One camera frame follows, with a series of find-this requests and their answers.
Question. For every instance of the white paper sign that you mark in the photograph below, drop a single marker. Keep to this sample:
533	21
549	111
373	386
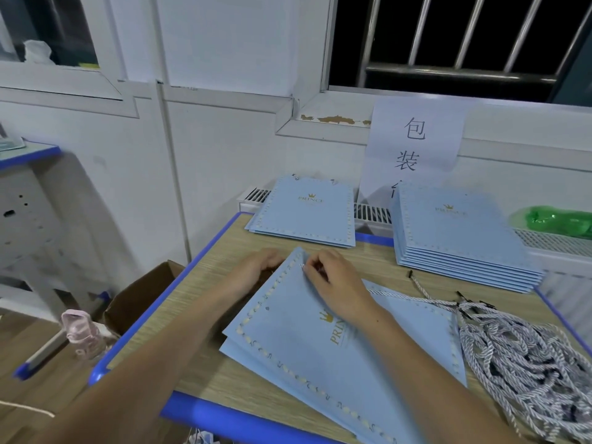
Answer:
412	143

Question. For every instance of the small white container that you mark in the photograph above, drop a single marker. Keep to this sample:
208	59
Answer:
38	52

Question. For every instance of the person's right hand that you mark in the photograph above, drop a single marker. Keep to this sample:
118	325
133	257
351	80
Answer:
344	289

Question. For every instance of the white framed window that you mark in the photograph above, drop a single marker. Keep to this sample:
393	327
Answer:
55	41

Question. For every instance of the green plastic bottle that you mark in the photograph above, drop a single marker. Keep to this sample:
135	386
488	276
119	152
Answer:
560	223

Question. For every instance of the white power strip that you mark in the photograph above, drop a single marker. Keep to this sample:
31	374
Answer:
201	437

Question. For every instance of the grey metal desk blue edge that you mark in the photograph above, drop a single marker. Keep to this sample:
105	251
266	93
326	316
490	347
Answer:
32	226

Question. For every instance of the pink water bottle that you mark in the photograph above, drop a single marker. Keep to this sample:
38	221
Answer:
85	335

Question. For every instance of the metal window grille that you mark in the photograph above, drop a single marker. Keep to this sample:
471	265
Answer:
453	71

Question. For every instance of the blue-edged wooden desk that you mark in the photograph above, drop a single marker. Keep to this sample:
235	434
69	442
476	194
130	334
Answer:
379	259

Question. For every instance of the stack of blue paper bags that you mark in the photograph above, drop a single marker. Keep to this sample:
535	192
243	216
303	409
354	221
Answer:
462	226

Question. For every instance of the person's right forearm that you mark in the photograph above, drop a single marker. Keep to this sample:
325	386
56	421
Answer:
435	383

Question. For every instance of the person's left hand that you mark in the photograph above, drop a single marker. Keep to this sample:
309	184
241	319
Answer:
248	274

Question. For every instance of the brown cardboard box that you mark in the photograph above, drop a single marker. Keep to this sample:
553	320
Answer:
139	296

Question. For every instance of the person's left forearm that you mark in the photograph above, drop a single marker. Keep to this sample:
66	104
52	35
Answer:
139	374

